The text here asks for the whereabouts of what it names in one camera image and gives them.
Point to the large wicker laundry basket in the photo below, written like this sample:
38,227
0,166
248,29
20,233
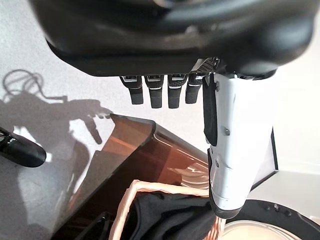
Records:
125,212

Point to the brown wooden stool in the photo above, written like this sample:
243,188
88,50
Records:
140,160

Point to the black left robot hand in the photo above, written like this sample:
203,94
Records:
175,32

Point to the black baseboard strip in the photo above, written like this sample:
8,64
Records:
275,150

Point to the round glass washer door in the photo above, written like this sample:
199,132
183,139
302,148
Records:
275,220

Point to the black trousers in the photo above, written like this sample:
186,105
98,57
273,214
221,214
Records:
170,217

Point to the silver left robot leg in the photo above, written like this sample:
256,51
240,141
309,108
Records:
25,151

